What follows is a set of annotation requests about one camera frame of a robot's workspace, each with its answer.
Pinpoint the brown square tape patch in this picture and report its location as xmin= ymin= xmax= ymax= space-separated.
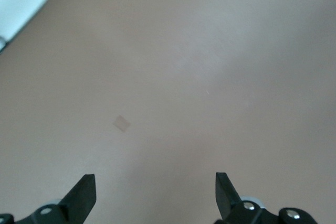
xmin=112 ymin=114 xmax=132 ymax=133

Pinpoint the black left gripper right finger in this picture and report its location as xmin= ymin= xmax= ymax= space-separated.
xmin=215 ymin=172 xmax=271 ymax=224

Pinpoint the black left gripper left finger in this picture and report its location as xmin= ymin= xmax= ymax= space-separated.
xmin=17 ymin=173 xmax=97 ymax=224

